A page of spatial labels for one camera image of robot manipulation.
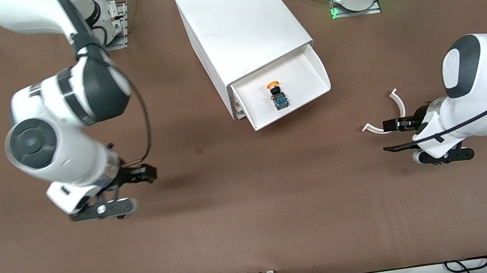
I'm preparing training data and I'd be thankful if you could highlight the yellow push button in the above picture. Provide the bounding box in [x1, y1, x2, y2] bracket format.
[266, 80, 290, 112]

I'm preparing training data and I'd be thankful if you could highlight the white drawer cabinet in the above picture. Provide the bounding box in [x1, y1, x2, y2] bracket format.
[175, 0, 324, 127]

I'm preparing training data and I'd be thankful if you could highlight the white curved plastic bracket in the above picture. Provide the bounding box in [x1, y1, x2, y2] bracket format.
[356, 87, 409, 137]

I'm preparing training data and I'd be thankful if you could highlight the black looped cable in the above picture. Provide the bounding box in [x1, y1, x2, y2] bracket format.
[443, 255, 487, 273]

